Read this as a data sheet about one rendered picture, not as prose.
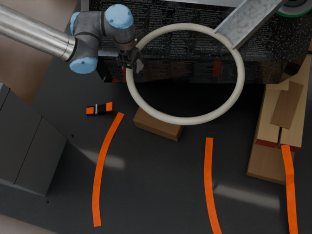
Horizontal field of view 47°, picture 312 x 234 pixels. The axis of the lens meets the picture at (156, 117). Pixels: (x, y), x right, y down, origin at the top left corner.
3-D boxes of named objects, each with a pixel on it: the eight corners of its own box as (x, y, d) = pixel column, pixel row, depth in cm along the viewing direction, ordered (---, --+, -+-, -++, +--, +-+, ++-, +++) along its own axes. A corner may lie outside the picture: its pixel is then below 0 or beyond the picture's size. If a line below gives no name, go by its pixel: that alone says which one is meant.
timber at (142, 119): (135, 126, 238) (132, 120, 227) (143, 111, 242) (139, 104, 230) (177, 141, 231) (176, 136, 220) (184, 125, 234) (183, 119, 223)
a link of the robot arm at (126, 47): (118, 22, 137) (141, 28, 135) (120, 30, 142) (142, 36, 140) (108, 41, 134) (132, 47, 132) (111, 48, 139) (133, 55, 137)
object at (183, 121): (190, 8, 164) (190, 3, 161) (269, 78, 146) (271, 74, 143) (103, 67, 152) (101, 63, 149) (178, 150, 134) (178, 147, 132)
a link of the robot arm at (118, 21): (104, 2, 126) (132, 1, 125) (111, 25, 137) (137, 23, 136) (101, 23, 122) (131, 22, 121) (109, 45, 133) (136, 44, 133)
